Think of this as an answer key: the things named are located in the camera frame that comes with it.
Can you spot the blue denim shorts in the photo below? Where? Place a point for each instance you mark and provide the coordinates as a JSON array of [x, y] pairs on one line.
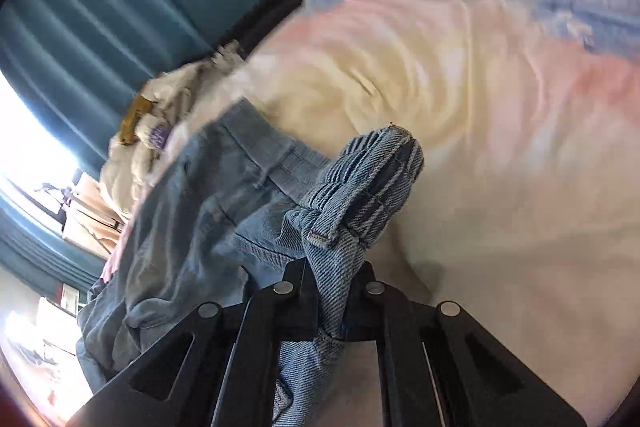
[[210, 217]]

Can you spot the mustard yellow garment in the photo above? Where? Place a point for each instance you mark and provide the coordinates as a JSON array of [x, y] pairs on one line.
[[132, 122]]

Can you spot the teal curtain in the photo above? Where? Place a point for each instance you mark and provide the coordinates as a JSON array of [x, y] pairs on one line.
[[45, 252], [100, 7]]

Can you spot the white crumpled clothing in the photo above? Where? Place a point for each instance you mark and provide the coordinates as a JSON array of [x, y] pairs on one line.
[[175, 92]]

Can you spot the window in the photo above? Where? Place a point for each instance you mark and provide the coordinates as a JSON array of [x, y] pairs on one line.
[[25, 142]]

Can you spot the dark bed frame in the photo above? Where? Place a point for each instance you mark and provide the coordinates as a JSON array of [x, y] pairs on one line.
[[270, 17]]

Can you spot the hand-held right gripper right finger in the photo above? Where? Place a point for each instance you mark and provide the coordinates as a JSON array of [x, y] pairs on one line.
[[365, 309]]

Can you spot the pastel bed quilt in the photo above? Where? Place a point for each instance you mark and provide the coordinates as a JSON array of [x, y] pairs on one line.
[[475, 107]]

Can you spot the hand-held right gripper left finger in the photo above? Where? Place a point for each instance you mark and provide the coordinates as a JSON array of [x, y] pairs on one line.
[[292, 304]]

